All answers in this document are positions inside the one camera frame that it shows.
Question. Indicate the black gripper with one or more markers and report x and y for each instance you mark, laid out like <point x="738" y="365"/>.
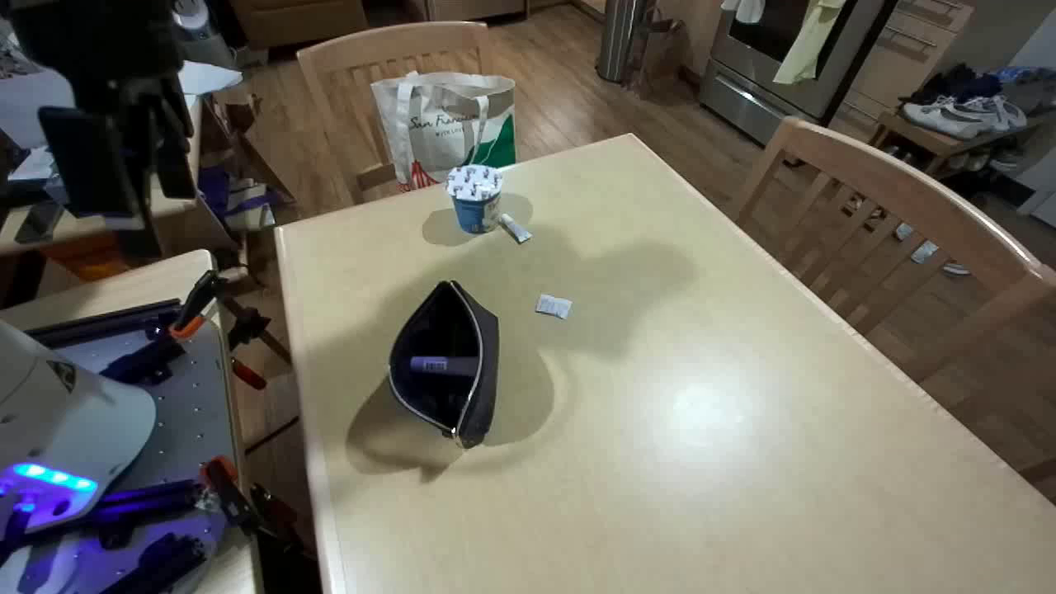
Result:
<point x="135" y="109"/>

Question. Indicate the black zipper pouch bag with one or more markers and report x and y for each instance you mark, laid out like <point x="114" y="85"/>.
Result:
<point x="486" y="365"/>

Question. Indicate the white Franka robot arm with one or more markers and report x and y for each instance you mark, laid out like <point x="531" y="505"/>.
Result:
<point x="68" y="415"/>

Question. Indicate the blue white clutter bag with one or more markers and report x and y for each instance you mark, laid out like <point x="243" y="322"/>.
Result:
<point x="234" y="200"/>

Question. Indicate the small white tube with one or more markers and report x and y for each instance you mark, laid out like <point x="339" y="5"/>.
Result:
<point x="514" y="228"/>

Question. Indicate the brown paper bag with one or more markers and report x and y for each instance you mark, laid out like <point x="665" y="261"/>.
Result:
<point x="665" y="54"/>

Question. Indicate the wooden side desk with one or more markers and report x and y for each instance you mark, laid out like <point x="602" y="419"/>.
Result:
<point x="181" y="226"/>

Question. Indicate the white paper sheet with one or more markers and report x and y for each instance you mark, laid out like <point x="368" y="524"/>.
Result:
<point x="210" y="78"/>

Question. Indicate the grey flat box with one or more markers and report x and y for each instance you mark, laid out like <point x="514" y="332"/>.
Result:
<point x="26" y="101"/>

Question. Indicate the black phone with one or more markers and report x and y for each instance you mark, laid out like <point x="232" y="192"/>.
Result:
<point x="38" y="223"/>

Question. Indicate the beige robot stand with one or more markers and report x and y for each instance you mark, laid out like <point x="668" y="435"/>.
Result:
<point x="110" y="280"/>

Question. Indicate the orange black clamp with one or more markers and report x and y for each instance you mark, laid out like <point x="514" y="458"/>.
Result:
<point x="218" y="315"/>
<point x="248" y="505"/>

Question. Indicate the wooden chair solid backrest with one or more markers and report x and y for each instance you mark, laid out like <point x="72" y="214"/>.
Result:
<point x="331" y="78"/>

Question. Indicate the grey mounting plate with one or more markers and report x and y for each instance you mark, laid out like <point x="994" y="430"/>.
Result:
<point x="199" y="398"/>

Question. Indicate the blue cup white lid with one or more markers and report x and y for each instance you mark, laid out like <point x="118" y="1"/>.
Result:
<point x="475" y="201"/>

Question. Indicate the small white packet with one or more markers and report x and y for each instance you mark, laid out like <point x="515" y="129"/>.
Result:
<point x="552" y="305"/>

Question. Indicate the stainless trash can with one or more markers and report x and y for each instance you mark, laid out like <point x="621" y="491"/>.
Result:
<point x="621" y="36"/>

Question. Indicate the stainless steel oven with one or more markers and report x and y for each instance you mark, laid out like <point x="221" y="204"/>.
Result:
<point x="760" y="85"/>

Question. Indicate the white hanging cloth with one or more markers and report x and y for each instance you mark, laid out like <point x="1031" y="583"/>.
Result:
<point x="748" y="7"/>

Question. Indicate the yellow hanging towel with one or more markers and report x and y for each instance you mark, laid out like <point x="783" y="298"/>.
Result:
<point x="808" y="44"/>

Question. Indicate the wooden chair slatted backrest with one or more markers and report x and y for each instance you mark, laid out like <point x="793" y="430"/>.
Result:
<point x="878" y="177"/>

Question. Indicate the small white floor paper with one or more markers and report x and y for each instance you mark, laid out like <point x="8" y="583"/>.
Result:
<point x="924" y="252"/>
<point x="954" y="268"/>
<point x="903" y="233"/>

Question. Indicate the wooden drawer cabinet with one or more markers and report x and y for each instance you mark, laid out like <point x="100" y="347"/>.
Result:
<point x="903" y="54"/>

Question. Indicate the wooden shoe rack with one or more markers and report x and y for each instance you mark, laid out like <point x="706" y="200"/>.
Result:
<point x="912" y="140"/>

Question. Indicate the white sneaker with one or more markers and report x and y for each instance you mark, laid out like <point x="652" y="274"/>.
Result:
<point x="998" y="109"/>
<point x="935" y="120"/>

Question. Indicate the dark shoes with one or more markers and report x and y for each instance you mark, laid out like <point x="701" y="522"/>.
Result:
<point x="962" y="82"/>

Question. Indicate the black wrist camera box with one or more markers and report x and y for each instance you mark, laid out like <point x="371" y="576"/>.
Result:
<point x="100" y="34"/>

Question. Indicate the black rail bar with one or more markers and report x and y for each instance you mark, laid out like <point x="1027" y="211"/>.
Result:
<point x="100" y="325"/>

